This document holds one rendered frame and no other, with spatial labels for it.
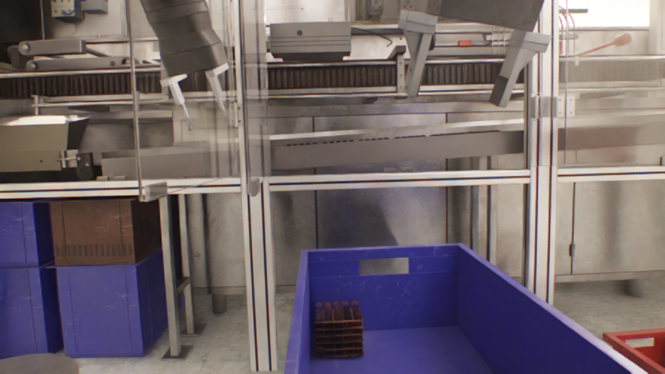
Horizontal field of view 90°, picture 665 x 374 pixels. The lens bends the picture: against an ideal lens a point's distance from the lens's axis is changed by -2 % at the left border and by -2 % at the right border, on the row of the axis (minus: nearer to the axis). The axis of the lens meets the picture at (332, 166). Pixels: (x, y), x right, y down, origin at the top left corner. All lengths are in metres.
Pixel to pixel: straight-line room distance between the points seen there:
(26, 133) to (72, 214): 0.29
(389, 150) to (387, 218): 0.37
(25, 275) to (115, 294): 0.30
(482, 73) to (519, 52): 0.82
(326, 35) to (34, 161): 1.01
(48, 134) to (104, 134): 0.51
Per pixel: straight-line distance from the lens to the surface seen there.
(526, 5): 0.51
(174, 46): 0.49
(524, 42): 0.53
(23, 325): 1.57
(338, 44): 1.21
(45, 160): 1.38
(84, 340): 1.48
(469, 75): 1.33
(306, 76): 1.24
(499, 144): 1.18
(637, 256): 1.86
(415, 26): 0.46
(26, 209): 1.44
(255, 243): 1.05
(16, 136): 1.45
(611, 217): 1.75
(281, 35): 1.22
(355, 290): 0.89
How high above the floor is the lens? 0.69
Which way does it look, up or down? 4 degrees down
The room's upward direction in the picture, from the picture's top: 2 degrees counter-clockwise
